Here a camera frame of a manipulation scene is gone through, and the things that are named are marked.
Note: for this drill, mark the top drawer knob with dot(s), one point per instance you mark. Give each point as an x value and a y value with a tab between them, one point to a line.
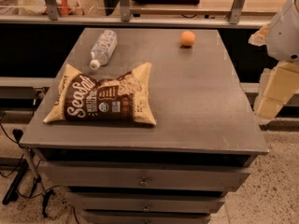
143	182

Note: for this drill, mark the drawer knob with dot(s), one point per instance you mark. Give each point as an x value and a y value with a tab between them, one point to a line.
145	208
143	182

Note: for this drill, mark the sea salt chips bag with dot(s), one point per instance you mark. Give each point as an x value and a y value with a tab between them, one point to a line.
99	98

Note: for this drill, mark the metal shelf rail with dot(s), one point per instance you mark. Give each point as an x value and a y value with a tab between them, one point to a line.
134	22

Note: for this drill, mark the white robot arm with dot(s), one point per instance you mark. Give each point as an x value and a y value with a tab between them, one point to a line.
281	37

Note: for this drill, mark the grey drawer cabinet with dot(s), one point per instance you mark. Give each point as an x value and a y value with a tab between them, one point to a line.
175	170

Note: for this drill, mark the orange fruit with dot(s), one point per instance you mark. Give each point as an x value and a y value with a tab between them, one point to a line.
187	38

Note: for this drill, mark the black tripod stand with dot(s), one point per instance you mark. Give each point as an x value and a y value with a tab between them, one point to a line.
25	163

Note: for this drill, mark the clear plastic water bottle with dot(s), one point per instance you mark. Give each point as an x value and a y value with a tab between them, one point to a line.
103	49

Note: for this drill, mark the middle drawer knob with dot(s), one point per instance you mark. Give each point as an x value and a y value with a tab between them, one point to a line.
145	208

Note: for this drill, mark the orange white plastic bag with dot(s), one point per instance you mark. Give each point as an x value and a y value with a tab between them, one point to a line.
38	7

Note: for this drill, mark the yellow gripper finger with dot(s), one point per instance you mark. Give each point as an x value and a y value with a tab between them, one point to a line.
276	87
259	38

